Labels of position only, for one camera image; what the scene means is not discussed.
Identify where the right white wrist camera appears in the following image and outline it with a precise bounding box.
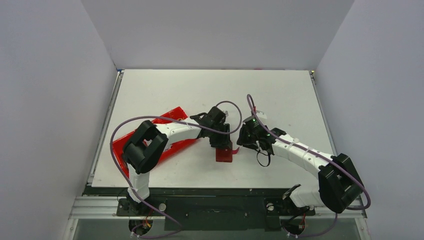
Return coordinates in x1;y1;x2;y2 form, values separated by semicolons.
254;110;268;122

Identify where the red leather card holder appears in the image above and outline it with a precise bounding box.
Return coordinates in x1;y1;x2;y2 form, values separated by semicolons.
215;147;240;163

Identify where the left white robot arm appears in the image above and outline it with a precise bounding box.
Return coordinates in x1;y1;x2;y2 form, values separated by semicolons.
121;106;231;203

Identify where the red plastic tray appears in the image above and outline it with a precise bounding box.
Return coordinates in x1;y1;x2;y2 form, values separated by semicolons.
110;107;196;177

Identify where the aluminium frame rail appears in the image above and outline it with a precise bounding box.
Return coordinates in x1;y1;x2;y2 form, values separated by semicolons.
63;196;371;240

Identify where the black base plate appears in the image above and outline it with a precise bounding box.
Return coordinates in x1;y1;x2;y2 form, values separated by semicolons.
83;185;318;232

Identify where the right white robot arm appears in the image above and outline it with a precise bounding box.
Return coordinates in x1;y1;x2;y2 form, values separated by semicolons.
236;115;364;214

